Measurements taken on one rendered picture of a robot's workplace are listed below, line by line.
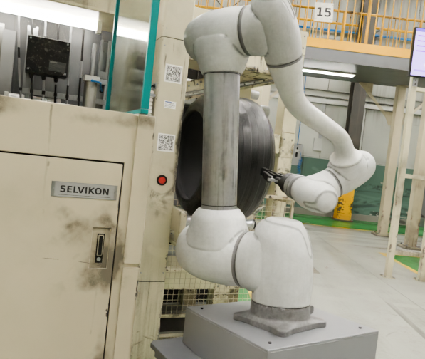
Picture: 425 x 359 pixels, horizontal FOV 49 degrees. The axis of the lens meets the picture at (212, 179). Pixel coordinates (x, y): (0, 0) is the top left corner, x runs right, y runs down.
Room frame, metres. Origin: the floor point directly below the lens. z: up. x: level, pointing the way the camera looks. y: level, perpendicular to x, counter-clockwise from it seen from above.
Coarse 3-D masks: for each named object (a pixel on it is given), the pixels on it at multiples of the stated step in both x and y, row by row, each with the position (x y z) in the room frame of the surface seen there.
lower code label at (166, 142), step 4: (160, 136) 1.95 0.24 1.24; (164, 136) 1.96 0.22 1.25; (168, 136) 1.97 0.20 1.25; (172, 136) 1.97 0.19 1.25; (160, 140) 1.96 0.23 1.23; (164, 140) 1.96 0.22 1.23; (168, 140) 1.97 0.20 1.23; (172, 140) 1.98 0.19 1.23; (160, 144) 1.96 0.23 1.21; (164, 144) 1.96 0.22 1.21; (168, 144) 1.97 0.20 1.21; (172, 144) 1.98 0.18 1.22; (160, 148) 1.96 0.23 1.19; (164, 148) 1.96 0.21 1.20; (168, 148) 1.97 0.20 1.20; (172, 148) 1.98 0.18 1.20
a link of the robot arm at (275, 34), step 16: (256, 0) 1.18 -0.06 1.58; (272, 0) 1.16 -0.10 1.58; (288, 0) 1.19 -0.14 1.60; (240, 16) 1.21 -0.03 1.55; (256, 16) 1.19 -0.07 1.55; (272, 16) 1.16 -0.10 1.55; (288, 16) 1.17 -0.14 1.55; (240, 32) 1.21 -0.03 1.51; (256, 32) 1.19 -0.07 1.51; (272, 32) 1.18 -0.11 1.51; (288, 32) 1.18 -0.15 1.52; (256, 48) 1.22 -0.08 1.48; (272, 48) 1.21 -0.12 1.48; (288, 48) 1.20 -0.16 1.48; (272, 64) 1.24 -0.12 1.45
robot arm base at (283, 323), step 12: (252, 300) 1.20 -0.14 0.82; (240, 312) 1.21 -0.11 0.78; (252, 312) 1.18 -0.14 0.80; (264, 312) 1.14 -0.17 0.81; (276, 312) 1.13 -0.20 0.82; (288, 312) 1.13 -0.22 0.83; (300, 312) 1.14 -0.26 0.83; (312, 312) 1.27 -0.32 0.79; (252, 324) 1.16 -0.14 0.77; (264, 324) 1.13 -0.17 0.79; (276, 324) 1.11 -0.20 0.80; (288, 324) 1.12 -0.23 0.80; (300, 324) 1.13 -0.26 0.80; (312, 324) 1.16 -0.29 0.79; (324, 324) 1.18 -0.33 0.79; (288, 336) 1.09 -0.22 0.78
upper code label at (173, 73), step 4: (168, 64) 1.95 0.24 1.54; (168, 68) 1.96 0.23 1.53; (172, 68) 1.96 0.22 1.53; (176, 68) 1.97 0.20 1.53; (180, 68) 1.98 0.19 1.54; (168, 72) 1.96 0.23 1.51; (172, 72) 1.96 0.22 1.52; (176, 72) 1.97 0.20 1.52; (180, 72) 1.98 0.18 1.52; (164, 76) 1.95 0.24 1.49; (168, 76) 1.96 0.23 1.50; (172, 76) 1.96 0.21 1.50; (176, 76) 1.97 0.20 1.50; (180, 76) 1.98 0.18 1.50; (164, 80) 1.95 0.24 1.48; (168, 80) 1.96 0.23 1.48; (172, 80) 1.96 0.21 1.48; (176, 80) 1.97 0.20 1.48; (180, 80) 1.98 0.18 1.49
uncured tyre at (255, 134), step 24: (192, 120) 2.32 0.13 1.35; (240, 120) 1.92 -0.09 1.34; (264, 120) 1.98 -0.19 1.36; (192, 144) 2.38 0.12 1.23; (240, 144) 1.88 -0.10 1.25; (264, 144) 1.93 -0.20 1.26; (192, 168) 2.38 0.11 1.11; (240, 168) 1.88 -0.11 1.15; (192, 192) 2.32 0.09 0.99; (240, 192) 1.92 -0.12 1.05; (264, 192) 1.97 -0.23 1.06
